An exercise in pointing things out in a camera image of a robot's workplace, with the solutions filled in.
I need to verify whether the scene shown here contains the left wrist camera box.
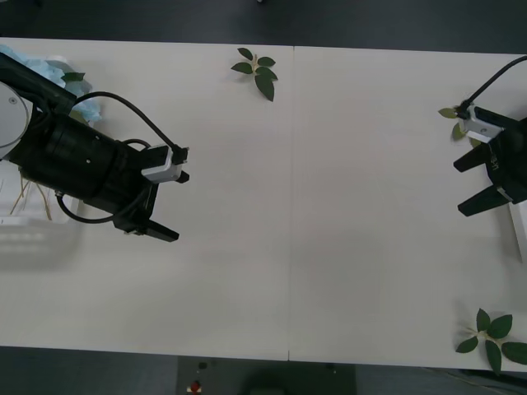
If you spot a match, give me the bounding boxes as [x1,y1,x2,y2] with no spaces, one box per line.
[141,144,184,184]

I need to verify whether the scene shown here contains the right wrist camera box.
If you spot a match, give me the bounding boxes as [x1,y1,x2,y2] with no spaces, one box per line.
[458,105,506,144]

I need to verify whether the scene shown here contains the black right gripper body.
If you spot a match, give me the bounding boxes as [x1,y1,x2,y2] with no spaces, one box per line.
[485,118,527,205]

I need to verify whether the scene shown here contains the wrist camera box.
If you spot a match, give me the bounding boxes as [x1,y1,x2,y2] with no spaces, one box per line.
[141,144,184,184]
[458,105,506,144]

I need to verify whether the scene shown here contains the loose green leaf twig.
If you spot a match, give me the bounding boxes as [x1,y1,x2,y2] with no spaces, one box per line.
[230,47,279,103]
[455,308,527,378]

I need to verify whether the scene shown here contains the black left camera cable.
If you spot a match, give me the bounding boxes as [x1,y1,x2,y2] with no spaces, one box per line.
[55,91,191,225]

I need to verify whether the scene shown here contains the black camera cable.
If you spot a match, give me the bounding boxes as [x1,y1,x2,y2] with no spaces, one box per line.
[55,91,191,225]
[463,55,527,110]

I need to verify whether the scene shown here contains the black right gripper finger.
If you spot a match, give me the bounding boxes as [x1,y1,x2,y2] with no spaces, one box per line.
[457,186,512,217]
[452,145,494,174]

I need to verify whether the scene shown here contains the black right camera cable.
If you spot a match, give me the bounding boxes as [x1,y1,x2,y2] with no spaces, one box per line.
[463,55,527,110]

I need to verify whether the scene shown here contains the red artificial rose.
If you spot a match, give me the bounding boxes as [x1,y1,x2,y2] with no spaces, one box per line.
[437,105,483,149]

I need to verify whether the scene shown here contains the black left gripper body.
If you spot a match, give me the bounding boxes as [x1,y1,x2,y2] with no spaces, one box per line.
[105,141,162,236]

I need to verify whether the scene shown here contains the shallow white box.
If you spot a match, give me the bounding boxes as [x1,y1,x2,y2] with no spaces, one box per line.
[0,55,83,271]
[508,201,527,264]

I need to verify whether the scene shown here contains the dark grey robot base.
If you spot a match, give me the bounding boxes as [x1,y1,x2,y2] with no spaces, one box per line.
[176,356,357,395]

